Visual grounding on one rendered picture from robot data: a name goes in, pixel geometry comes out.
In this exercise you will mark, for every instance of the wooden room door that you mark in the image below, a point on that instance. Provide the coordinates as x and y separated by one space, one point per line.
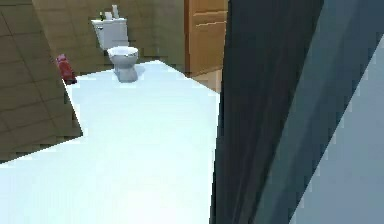
206 36

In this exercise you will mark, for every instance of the white bottle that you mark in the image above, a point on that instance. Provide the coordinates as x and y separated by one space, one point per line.
115 11

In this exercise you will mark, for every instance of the small green object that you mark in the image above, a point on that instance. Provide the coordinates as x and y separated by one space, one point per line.
101 16

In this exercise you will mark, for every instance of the white toilet paper roll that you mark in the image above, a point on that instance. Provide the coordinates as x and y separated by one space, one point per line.
108 15

